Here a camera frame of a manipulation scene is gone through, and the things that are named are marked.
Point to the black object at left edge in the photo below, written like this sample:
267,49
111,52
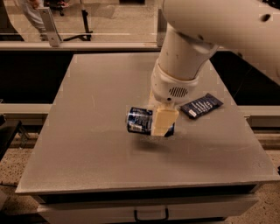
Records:
8,130

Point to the dark blue snack wrapper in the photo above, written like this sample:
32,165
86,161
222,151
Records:
201,106

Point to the middle metal railing bracket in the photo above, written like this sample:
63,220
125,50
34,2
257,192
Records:
161,28

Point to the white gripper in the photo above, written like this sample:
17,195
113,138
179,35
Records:
168,87

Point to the metal railing bracket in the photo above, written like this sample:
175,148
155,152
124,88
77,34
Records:
161,28
50,27

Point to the blue pepsi can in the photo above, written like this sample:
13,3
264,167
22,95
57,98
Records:
139,120

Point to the grey table drawer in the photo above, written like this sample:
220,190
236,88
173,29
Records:
181,210

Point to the left metal railing bracket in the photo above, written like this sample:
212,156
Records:
50,27

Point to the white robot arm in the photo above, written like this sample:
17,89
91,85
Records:
195,31

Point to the person in grey trousers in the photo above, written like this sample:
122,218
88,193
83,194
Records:
30,8

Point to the horizontal metal rail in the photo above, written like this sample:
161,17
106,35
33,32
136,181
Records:
79,46

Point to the black drawer handle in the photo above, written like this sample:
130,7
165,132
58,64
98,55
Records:
151,217

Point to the black stand with base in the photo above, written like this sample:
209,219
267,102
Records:
87,34

